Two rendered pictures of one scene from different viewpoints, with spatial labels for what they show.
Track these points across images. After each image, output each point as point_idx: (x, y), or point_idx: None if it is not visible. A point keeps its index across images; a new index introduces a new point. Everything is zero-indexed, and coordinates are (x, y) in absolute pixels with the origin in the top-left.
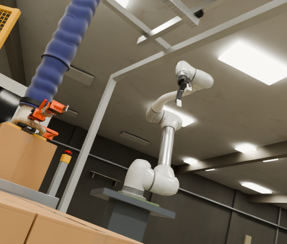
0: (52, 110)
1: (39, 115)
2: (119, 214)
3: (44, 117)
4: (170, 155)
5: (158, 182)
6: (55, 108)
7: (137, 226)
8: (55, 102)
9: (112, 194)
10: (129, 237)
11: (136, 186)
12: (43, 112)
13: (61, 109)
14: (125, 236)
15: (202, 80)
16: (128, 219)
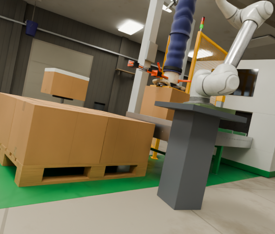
0: (131, 67)
1: (153, 74)
2: (176, 120)
3: (156, 73)
4: (233, 51)
5: (205, 83)
6: (129, 64)
7: (186, 126)
8: (129, 61)
9: (157, 104)
10: (181, 137)
11: (191, 94)
12: (138, 70)
13: (132, 63)
14: (179, 136)
15: None
16: (180, 122)
